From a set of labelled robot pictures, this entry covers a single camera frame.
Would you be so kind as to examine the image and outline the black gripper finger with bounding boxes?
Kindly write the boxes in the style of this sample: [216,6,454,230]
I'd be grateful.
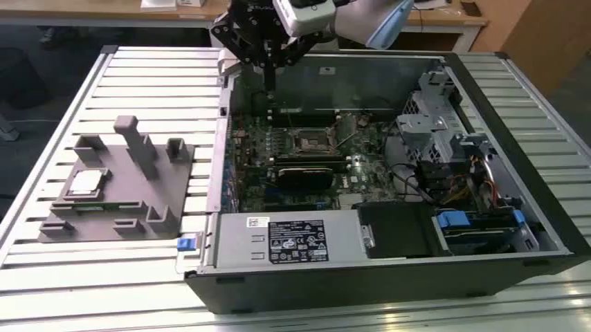
[270,33,326,94]
[210,12,271,93]

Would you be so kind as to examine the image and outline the metal socket cover frame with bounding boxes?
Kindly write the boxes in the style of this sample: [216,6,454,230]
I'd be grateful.
[331,115,362,148]

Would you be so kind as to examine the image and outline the silver CPU chip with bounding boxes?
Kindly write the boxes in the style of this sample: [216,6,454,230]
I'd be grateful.
[68,169,111,194]

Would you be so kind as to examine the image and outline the CPU socket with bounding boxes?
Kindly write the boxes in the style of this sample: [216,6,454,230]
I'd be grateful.
[286,127,343,156]

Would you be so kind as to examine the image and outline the grey plastic case latch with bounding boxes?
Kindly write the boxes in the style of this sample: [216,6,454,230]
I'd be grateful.
[216,48,242,75]

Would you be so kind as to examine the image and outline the large white box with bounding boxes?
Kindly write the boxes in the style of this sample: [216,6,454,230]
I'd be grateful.
[140,0,178,13]

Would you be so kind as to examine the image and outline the wooden desk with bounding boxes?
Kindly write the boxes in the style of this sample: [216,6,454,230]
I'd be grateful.
[0,0,491,53]

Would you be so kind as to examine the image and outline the silver metal drive cage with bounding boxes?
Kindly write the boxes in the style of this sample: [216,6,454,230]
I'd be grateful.
[395,67,467,165]

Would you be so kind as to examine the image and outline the green RAM stick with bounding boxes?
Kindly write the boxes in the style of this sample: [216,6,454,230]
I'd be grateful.
[68,203,126,212]
[276,163,350,173]

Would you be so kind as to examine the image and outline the black graphics card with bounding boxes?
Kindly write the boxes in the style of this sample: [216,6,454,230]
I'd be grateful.
[275,166,335,190]

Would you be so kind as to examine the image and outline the green motherboard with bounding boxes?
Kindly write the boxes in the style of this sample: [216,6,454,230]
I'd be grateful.
[226,112,403,214]

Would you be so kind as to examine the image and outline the grey shoe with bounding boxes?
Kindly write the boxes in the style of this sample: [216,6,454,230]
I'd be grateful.
[39,27,62,46]

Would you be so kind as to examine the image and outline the black plastic holder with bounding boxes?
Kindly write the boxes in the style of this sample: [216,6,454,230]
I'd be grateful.
[415,160,458,191]

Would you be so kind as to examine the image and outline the grey parts rack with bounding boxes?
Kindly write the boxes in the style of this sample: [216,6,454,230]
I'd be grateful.
[36,115,198,243]

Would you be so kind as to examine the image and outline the wooden cabinet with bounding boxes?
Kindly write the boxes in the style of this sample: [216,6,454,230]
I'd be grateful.
[470,0,591,98]

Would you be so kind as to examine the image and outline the grey stand foot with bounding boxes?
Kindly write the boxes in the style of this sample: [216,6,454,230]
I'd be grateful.
[0,113,20,142]

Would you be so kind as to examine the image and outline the black plastic shroud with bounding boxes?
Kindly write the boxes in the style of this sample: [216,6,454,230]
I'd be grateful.
[358,202,439,260]

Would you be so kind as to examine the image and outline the silver power supply unit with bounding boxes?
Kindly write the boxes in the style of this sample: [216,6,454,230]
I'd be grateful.
[203,211,371,270]

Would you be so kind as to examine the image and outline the blue disk carrier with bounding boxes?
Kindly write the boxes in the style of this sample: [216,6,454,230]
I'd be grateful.
[434,207,527,250]

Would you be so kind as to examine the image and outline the black open PC case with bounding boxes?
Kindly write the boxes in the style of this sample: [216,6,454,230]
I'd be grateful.
[183,48,591,315]

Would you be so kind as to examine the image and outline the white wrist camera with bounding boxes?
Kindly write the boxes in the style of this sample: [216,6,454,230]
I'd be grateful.
[272,0,338,37]

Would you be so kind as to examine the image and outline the grey plastic drive bracket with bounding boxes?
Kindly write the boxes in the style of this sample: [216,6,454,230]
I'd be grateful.
[450,133,499,167]

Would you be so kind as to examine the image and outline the coloured wire bundle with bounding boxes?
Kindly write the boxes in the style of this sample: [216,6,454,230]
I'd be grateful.
[443,154,504,210]

